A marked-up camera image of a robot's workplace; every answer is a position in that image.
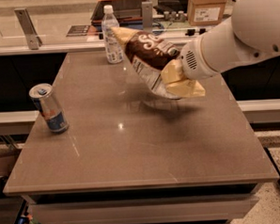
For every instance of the dark tray with orange rim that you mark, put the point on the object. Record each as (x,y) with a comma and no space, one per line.
(124,10)

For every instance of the redbull can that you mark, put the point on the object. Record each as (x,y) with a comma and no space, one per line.
(44,99)

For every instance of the left metal glass bracket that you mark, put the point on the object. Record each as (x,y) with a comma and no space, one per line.
(32,37)

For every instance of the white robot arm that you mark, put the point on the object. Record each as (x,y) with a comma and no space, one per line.
(250,35)

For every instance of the middle metal glass bracket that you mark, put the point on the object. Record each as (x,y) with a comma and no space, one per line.
(147,15)

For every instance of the cardboard box with label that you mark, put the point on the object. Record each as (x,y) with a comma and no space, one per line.
(205,12)

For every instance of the grey table drawer unit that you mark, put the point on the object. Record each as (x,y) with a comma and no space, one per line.
(155,211)

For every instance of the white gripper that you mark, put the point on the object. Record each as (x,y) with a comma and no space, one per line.
(192,64)

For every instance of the clear plastic water bottle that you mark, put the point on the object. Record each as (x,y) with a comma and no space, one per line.
(113,51)

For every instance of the brown yellow chip bag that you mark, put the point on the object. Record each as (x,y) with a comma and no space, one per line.
(148,55)

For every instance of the metal glass bracket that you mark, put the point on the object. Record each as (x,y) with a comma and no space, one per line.
(32,37)
(147,15)

